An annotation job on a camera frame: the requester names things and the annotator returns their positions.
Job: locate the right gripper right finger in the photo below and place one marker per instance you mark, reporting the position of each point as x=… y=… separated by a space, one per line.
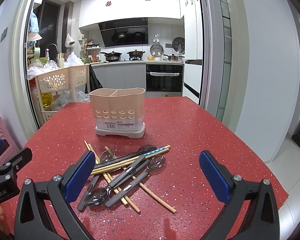
x=261 y=219

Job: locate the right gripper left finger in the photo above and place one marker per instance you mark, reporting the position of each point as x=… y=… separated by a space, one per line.
x=32 y=219

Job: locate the plain wooden chopstick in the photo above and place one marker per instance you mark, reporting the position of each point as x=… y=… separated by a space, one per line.
x=130 y=161

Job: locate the blue patterned wooden chopstick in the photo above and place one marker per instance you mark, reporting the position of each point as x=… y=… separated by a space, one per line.
x=132 y=158

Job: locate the yellow oil bottle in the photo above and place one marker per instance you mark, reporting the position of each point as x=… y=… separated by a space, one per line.
x=47 y=99

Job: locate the beige plastic storage cart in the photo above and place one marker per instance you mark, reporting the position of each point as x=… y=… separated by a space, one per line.
x=59 y=80

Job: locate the beige plastic utensil holder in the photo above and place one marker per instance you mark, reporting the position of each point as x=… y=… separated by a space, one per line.
x=119 y=111

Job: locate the black wok on stove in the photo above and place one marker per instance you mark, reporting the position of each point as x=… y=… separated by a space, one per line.
x=112 y=57

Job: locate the black pot on stove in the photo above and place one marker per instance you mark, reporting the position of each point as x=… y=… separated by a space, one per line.
x=135 y=55

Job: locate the black built-in oven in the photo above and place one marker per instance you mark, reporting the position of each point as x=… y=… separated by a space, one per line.
x=164 y=78

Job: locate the black range hood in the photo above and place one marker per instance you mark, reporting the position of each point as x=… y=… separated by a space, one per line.
x=128 y=31

